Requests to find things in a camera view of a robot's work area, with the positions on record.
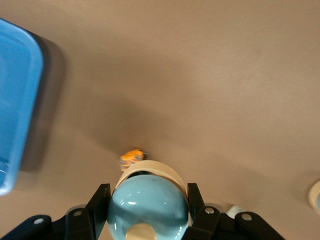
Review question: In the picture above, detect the white red circuit breaker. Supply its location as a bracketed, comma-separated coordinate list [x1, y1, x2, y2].
[226, 204, 245, 218]

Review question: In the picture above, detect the orange red emergency button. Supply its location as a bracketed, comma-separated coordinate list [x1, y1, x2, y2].
[117, 148, 149, 173]

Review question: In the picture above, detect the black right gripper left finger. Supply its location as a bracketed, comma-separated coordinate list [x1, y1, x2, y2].
[0, 183, 112, 240]

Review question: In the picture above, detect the light blue call bell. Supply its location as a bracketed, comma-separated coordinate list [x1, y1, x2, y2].
[106, 159, 192, 240]
[306, 180, 320, 216]

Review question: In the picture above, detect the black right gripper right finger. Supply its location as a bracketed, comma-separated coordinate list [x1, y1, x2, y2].
[187, 182, 286, 240]

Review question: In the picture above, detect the blue plastic tray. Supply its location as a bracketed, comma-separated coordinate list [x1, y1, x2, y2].
[0, 17, 44, 197]

